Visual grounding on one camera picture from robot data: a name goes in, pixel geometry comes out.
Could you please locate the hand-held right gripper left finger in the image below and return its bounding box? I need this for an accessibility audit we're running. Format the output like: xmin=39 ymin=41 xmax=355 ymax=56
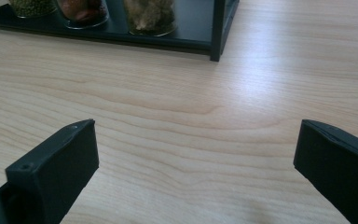
xmin=5 ymin=119 xmax=101 ymax=224

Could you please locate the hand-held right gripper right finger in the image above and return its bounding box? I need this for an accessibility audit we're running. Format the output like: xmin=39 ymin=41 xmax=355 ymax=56
xmin=293 ymin=119 xmax=358 ymax=224

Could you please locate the glass jar of red dates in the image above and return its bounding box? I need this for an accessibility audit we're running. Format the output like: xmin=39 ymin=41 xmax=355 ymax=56
xmin=55 ymin=0 xmax=111 ymax=31

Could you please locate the glass jar of green beans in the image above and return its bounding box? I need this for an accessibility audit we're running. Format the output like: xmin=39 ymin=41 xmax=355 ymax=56
xmin=7 ymin=0 xmax=59 ymax=19

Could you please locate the glass jar of beige pieces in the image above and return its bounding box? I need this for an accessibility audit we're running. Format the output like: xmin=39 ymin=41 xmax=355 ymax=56
xmin=122 ymin=0 xmax=178 ymax=37

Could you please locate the black metal shelf rack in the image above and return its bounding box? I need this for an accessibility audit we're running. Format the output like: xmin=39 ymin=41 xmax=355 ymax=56
xmin=0 ymin=0 xmax=241 ymax=63

